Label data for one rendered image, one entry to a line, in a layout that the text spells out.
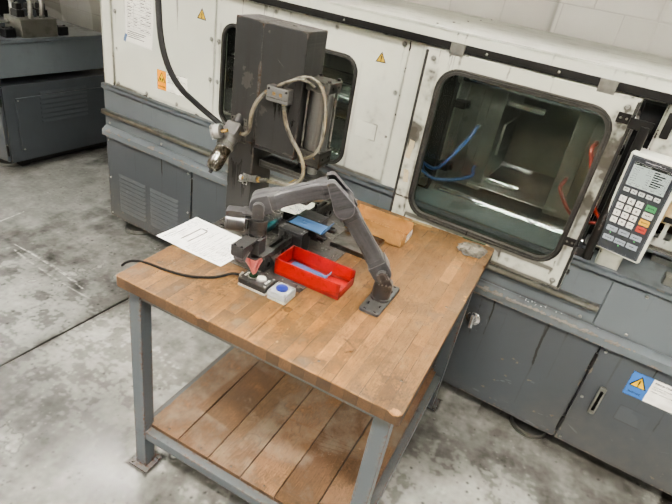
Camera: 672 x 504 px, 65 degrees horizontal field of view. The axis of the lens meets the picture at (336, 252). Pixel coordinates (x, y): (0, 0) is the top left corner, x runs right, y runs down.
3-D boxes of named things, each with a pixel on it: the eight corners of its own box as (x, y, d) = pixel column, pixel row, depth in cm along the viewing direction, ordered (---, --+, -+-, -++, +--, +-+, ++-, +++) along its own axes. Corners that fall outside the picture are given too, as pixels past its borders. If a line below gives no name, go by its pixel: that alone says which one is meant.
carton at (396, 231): (399, 250, 210) (404, 233, 206) (344, 229, 218) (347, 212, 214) (410, 238, 220) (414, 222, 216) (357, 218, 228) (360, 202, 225)
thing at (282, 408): (343, 603, 177) (401, 416, 133) (125, 462, 210) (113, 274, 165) (441, 400, 267) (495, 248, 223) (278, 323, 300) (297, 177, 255)
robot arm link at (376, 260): (377, 285, 169) (330, 204, 155) (375, 274, 175) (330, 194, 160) (394, 278, 168) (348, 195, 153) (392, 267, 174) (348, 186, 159)
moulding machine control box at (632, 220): (586, 251, 192) (632, 151, 173) (593, 230, 210) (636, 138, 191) (640, 270, 185) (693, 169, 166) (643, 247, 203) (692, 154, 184)
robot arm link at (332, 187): (245, 201, 153) (348, 179, 149) (249, 188, 160) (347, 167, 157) (258, 237, 159) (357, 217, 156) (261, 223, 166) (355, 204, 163)
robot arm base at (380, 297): (362, 289, 165) (382, 297, 163) (386, 263, 181) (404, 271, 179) (357, 309, 169) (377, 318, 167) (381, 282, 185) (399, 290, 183)
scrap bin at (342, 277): (337, 300, 172) (340, 285, 169) (273, 272, 180) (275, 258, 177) (353, 284, 181) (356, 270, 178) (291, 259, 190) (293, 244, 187)
